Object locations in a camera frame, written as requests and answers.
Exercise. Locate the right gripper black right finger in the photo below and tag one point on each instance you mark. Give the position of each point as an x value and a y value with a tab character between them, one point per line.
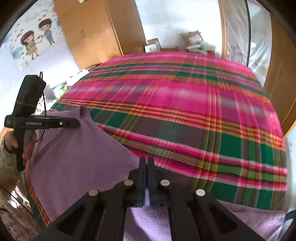
193	216

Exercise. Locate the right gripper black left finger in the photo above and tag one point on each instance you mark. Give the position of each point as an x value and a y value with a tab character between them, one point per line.
100	215

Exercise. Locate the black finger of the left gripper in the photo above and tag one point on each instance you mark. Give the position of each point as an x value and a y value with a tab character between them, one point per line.
67	122

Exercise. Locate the purple fleece garment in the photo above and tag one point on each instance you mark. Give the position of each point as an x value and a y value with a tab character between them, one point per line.
67	163

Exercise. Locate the left floral sleeve forearm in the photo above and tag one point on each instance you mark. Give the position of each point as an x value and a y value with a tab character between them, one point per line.
9	173

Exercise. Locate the plastic curtain with zipper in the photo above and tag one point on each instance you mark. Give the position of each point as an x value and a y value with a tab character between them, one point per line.
249	36

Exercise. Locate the person left hand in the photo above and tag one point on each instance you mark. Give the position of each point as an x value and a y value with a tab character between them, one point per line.
10	141

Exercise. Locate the green plastic package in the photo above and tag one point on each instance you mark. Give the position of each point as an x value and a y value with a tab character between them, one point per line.
60	90

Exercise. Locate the pink green plaid bedspread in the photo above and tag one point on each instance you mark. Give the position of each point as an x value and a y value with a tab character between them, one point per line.
206	121

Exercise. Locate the wooden wardrobe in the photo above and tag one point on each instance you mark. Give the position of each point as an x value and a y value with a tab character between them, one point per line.
97	31

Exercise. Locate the white open cardboard box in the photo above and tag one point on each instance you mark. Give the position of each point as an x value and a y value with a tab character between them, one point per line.
152	46

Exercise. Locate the wooden door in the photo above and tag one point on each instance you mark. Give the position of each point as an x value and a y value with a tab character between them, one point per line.
280	79

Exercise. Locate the red gift bag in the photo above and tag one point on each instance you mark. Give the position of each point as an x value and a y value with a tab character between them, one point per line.
211	53

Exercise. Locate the brown cardboard box with label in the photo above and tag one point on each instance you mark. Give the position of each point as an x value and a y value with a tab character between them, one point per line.
192	38

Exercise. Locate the cartoon children wall sticker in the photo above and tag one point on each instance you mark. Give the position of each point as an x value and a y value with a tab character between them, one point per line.
35	32

